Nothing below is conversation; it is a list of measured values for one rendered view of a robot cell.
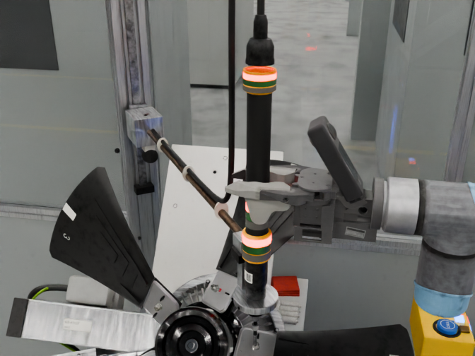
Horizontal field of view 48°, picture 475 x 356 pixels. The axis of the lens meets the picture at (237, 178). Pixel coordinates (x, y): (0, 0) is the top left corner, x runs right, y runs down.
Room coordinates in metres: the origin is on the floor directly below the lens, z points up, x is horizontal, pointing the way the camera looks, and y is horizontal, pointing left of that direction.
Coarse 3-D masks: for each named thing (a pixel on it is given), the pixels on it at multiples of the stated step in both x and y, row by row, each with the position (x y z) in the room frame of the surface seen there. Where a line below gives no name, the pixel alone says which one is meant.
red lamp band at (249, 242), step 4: (244, 240) 0.66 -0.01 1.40; (248, 240) 0.65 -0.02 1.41; (252, 240) 0.65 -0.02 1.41; (256, 240) 0.65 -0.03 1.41; (260, 240) 0.65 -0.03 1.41; (264, 240) 0.65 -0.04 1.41; (268, 240) 0.66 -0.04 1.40; (248, 244) 0.65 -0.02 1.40; (252, 244) 0.65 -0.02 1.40; (256, 244) 0.65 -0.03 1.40; (260, 244) 0.65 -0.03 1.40; (264, 244) 0.65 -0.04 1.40
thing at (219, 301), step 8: (216, 272) 0.79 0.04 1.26; (216, 280) 0.77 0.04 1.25; (224, 280) 0.75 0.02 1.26; (232, 280) 0.74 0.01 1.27; (208, 288) 0.77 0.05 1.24; (224, 288) 0.74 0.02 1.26; (232, 288) 0.72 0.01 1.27; (208, 296) 0.75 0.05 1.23; (216, 296) 0.73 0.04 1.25; (224, 296) 0.72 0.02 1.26; (232, 296) 0.70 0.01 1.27; (208, 304) 0.73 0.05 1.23; (216, 304) 0.72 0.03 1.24; (224, 304) 0.70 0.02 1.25
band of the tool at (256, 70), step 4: (244, 68) 0.68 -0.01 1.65; (248, 68) 0.69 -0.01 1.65; (252, 68) 0.69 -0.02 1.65; (256, 68) 0.69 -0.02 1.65; (260, 68) 0.69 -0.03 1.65; (264, 68) 0.69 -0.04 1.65; (268, 68) 0.69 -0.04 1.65; (272, 68) 0.68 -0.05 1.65; (244, 72) 0.66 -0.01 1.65; (248, 72) 0.66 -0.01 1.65; (252, 72) 0.65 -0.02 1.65; (256, 72) 0.69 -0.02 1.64; (260, 72) 0.69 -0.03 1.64; (264, 72) 0.69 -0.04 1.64; (268, 72) 0.65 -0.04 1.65; (272, 72) 0.66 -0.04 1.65; (248, 80) 0.66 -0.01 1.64; (272, 80) 0.66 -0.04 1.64; (272, 92) 0.66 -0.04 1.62
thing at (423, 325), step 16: (416, 304) 0.94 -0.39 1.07; (416, 320) 0.91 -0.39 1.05; (432, 320) 0.88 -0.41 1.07; (464, 320) 0.88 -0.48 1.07; (416, 336) 0.89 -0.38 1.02; (432, 336) 0.83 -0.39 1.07; (448, 336) 0.83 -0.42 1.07; (464, 336) 0.83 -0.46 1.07; (416, 352) 0.86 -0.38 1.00; (432, 352) 0.82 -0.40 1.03; (448, 352) 0.82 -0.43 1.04; (464, 352) 0.81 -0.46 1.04
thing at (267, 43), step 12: (264, 24) 0.66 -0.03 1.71; (264, 36) 0.66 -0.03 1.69; (252, 48) 0.66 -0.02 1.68; (264, 48) 0.66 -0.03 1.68; (252, 60) 0.66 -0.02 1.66; (264, 60) 0.65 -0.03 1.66; (252, 264) 0.66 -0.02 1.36; (264, 264) 0.66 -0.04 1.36; (252, 276) 0.66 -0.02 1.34; (264, 276) 0.66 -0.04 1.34; (252, 288) 0.66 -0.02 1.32; (264, 288) 0.66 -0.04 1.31; (252, 300) 0.66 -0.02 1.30
